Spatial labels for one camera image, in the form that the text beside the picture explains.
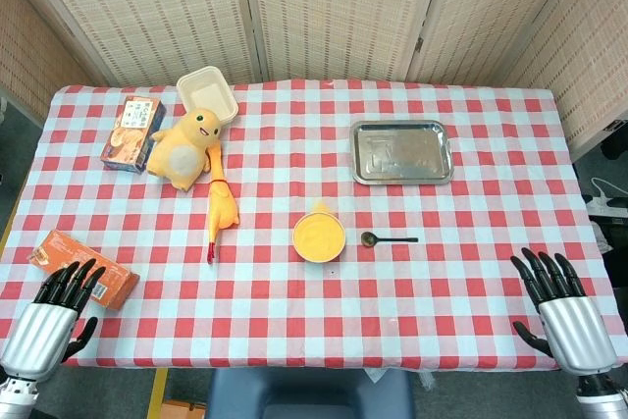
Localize yellow-orange powder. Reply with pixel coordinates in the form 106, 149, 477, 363
295, 213, 344, 259

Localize dark metal spoon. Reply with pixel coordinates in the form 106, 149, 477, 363
361, 231, 420, 247

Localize yellow plush toy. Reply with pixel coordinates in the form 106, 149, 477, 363
146, 107, 223, 192

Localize cream round bowl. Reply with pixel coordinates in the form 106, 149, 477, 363
292, 210, 347, 264

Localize orange blue biscuit box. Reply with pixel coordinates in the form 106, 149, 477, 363
100, 95, 167, 175

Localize white cable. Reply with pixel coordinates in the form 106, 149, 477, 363
590, 177, 619, 199

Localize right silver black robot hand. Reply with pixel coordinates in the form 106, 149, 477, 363
509, 247, 617, 377

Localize red white checkered tablecloth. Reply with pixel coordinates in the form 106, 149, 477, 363
0, 78, 628, 371

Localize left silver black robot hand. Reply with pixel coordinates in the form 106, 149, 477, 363
0, 259, 107, 384

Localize flat orange carton box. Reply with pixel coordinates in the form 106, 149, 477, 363
26, 230, 141, 312

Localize small orange floor box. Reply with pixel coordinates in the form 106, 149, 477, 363
160, 398, 208, 419

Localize black equipment by screen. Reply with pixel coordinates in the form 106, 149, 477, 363
599, 119, 628, 161

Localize blue chair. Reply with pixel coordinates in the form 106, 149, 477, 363
205, 367, 416, 419

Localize beige takeaway container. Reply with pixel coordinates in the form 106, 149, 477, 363
176, 65, 240, 127

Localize black case by table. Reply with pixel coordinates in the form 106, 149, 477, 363
588, 212, 628, 288

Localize stainless steel tray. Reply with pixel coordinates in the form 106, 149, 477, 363
349, 119, 454, 187

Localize woven folding screen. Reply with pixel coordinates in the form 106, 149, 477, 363
0, 0, 628, 160

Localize yellow rubber chicken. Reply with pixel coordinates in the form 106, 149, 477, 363
204, 138, 241, 266

